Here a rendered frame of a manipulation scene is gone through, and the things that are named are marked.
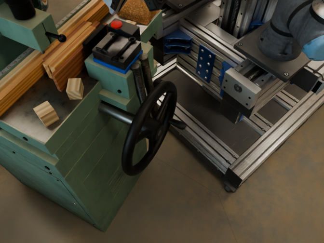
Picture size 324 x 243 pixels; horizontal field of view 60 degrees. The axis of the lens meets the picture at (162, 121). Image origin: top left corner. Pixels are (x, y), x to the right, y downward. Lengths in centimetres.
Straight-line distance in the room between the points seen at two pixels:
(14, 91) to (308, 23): 78
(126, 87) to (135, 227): 94
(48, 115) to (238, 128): 108
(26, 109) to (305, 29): 77
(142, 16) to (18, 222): 122
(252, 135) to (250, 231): 49
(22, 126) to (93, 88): 20
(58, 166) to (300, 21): 77
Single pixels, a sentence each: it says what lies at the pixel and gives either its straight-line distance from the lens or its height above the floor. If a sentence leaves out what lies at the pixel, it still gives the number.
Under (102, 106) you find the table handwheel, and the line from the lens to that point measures 85.
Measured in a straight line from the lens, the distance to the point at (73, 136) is 82.
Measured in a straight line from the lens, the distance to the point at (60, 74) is 79.
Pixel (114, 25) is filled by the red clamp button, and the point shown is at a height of 102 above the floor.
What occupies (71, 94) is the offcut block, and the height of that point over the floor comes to 92.
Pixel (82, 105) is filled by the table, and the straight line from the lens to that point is 78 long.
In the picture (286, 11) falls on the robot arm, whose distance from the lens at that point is 95.
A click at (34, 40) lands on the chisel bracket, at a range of 77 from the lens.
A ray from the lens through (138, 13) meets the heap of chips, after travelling 99.
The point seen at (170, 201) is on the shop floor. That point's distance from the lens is 157.
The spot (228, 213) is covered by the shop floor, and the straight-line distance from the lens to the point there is 159.
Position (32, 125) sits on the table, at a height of 90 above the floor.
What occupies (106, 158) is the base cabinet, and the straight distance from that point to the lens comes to 107.
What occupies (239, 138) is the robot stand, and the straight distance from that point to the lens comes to 154.
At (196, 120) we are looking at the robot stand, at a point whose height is 23.
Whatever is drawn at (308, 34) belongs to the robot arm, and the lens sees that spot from 86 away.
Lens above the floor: 149
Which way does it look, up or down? 56 degrees down
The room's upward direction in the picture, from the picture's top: straight up
